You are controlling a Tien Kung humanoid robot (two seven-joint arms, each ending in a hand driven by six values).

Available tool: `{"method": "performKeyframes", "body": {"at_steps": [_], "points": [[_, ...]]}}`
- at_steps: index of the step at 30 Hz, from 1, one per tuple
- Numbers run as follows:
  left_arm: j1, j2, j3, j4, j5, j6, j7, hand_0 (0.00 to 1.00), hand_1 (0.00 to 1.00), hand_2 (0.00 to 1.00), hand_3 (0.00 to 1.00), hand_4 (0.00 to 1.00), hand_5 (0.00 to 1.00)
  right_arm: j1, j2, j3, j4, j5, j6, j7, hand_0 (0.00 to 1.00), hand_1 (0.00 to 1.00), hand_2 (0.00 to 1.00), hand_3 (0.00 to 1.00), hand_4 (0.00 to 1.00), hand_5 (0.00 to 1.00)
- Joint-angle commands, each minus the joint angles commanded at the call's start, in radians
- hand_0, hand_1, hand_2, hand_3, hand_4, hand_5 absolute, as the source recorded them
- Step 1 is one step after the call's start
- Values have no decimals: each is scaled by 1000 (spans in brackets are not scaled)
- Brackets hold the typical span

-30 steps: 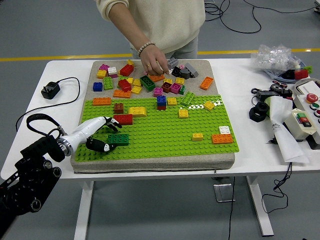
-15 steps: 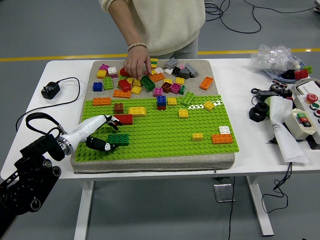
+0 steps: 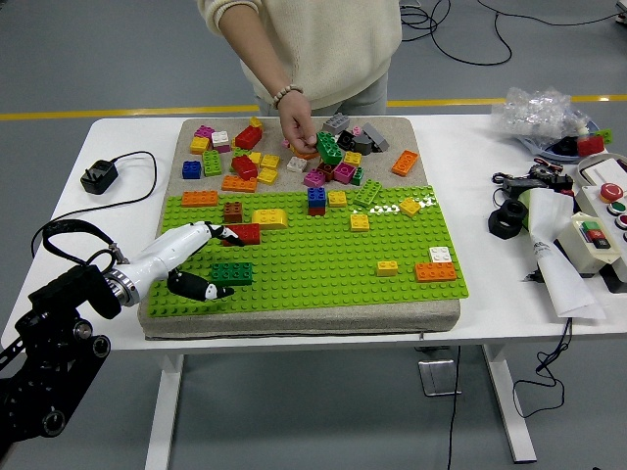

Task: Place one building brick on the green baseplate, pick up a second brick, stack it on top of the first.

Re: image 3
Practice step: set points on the small white switch box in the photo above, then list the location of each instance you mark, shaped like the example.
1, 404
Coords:
575, 245

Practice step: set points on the brown four-stud brick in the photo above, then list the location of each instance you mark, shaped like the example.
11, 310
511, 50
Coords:
233, 212

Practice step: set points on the dark green eight-stud brick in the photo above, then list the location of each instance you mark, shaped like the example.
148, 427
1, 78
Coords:
232, 274

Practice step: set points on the black power adapter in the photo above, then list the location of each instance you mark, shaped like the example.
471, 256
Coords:
524, 184

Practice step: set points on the green studded baseplate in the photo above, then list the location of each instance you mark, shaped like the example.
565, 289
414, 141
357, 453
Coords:
303, 289

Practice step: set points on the person's right forearm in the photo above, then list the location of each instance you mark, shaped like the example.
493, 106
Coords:
258, 54

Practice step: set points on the black module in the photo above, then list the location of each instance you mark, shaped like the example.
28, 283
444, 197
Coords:
561, 182

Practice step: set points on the dark green big-stud brick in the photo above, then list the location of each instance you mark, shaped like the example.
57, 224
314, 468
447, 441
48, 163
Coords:
330, 149

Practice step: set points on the dark red brick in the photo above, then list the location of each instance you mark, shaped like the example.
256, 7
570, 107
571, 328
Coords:
325, 172

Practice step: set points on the black servo motor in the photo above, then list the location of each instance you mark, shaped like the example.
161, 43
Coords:
540, 171

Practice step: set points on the silver floor plate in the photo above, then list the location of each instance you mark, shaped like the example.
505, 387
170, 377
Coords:
436, 377

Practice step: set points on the red eight-stud brick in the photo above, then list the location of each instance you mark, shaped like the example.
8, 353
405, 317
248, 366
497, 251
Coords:
250, 235
590, 146
248, 138

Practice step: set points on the black brick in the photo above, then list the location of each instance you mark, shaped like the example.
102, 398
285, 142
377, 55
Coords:
348, 140

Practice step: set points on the black object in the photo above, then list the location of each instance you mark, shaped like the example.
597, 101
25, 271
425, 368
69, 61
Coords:
565, 146

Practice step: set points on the person's right hand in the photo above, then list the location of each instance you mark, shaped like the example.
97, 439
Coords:
299, 122

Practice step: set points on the yellow curved brick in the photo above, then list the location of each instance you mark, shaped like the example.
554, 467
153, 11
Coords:
270, 219

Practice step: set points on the yellow floor tape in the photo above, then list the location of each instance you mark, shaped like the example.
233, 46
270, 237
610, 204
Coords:
73, 114

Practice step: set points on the large black nut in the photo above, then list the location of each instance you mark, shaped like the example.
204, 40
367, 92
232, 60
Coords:
497, 225

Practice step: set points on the light grey brick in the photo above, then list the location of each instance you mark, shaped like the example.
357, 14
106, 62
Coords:
335, 123

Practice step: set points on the small dark green brick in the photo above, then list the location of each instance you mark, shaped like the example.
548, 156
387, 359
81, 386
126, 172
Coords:
358, 176

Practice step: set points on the white table leg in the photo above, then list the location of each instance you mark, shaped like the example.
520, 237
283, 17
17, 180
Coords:
164, 416
512, 416

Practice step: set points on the white emergency stop control box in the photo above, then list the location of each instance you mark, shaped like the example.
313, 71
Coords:
593, 203

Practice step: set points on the grey-brown cushion mat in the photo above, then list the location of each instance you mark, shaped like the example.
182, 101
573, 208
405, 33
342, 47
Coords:
294, 327

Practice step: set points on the dark grey brick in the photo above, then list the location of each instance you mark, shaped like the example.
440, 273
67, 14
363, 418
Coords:
362, 145

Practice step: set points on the yellow four-stud brick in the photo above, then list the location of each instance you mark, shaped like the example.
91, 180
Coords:
359, 222
269, 162
352, 158
200, 145
255, 157
410, 207
337, 199
387, 269
256, 123
267, 176

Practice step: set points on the person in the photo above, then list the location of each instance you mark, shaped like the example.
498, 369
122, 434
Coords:
338, 49

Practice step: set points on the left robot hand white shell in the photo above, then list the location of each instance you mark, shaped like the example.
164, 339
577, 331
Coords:
166, 247

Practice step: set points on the small black plug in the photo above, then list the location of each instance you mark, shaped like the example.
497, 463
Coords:
532, 277

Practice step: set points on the orange eight-stud brick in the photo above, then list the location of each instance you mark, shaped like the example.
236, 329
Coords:
306, 155
239, 183
200, 199
436, 272
405, 163

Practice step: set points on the white paper sheet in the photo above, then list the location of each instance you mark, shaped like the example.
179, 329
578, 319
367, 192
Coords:
558, 274

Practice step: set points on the clear plastic bag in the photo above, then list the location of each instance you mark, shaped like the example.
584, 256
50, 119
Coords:
534, 112

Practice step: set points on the lime green roll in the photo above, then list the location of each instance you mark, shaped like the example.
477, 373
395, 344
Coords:
525, 210

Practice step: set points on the white four-stud brick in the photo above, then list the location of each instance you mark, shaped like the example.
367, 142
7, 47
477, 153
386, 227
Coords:
297, 164
441, 254
221, 137

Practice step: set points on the blue four-stud brick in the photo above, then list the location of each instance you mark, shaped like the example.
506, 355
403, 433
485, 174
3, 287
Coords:
192, 170

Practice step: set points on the light blue basin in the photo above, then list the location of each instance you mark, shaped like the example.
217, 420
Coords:
536, 148

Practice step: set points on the blue and red brick stack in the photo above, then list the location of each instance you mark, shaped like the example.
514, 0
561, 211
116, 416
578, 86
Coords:
316, 198

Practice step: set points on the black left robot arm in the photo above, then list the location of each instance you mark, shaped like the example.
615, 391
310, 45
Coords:
54, 323

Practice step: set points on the long grey brick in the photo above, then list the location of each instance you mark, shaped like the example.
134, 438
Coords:
377, 137

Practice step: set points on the dark corner device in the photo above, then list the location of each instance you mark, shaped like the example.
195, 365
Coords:
622, 19

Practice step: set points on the small white bottle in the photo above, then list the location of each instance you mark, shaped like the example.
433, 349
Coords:
582, 129

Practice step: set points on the lime green small brick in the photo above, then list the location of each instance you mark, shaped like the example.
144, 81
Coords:
605, 136

